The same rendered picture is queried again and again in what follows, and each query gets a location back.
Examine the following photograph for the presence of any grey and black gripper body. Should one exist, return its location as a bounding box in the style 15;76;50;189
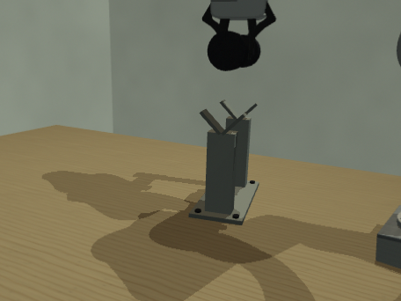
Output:
210;0;266;20

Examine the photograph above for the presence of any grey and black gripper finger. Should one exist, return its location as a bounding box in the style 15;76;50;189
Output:
202;5;230;33
246;1;276;60

